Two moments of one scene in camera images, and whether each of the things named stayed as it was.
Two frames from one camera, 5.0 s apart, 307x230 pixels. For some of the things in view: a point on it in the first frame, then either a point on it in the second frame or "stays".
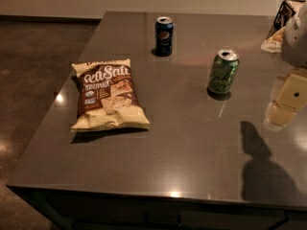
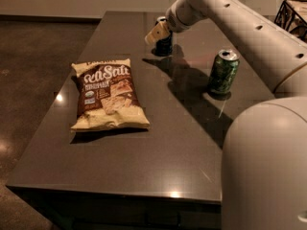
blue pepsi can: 164,28 stays
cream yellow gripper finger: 292,97 -> 159,32
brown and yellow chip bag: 107,100 stays
